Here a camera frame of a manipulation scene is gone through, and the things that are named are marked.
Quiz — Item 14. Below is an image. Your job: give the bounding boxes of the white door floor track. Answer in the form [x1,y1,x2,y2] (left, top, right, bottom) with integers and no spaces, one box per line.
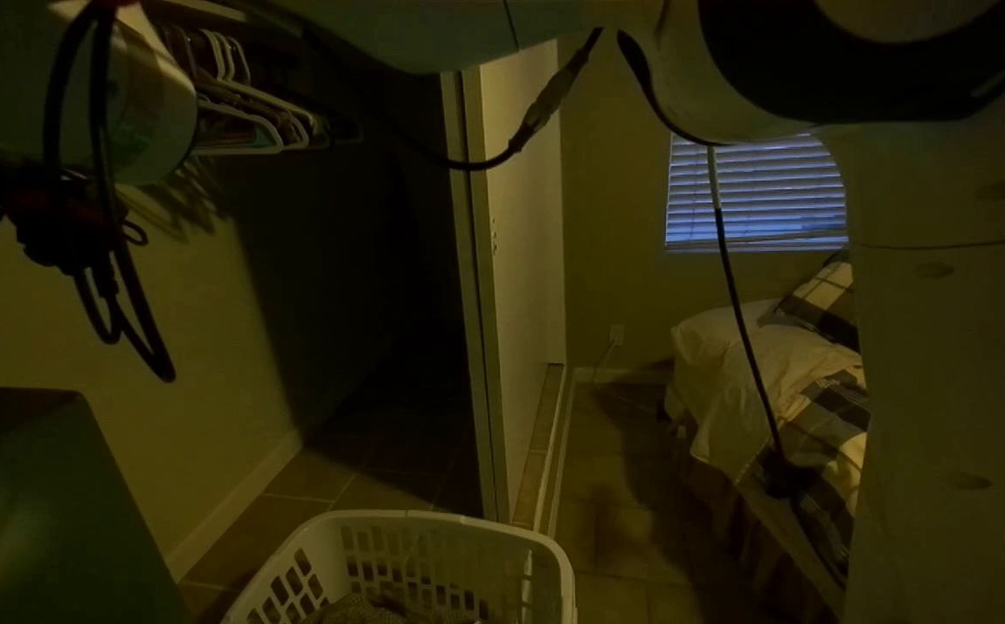
[514,356,583,536]

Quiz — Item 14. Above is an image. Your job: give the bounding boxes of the long black arm cable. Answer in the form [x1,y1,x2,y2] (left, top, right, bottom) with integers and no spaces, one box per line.
[609,28,830,501]

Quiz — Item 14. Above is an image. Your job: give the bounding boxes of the white baseboard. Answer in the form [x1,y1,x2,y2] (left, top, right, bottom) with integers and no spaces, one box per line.
[165,425,305,582]

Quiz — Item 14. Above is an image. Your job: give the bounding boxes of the crumpled clothes pile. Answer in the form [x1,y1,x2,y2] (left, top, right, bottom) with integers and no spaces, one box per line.
[317,585,495,624]

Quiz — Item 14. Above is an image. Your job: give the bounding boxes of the red wrist cable clamp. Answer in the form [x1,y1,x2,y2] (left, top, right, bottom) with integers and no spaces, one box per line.
[6,185,127,277]

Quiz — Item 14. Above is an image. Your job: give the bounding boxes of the white plastic hanger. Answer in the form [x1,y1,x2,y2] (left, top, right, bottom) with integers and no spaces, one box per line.
[170,28,332,158]

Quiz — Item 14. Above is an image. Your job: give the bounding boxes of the plaid blanket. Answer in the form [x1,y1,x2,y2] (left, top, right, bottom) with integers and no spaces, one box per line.
[743,374,874,582]

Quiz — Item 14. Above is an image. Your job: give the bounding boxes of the black looped wrist cable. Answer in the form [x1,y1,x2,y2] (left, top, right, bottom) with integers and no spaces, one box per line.
[41,0,179,389]

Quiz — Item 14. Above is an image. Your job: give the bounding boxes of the white plastic laundry basket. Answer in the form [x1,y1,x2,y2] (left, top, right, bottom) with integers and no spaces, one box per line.
[220,511,583,624]

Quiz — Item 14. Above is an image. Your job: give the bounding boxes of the black cable with connector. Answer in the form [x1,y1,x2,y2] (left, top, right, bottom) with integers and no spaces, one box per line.
[237,0,608,175]

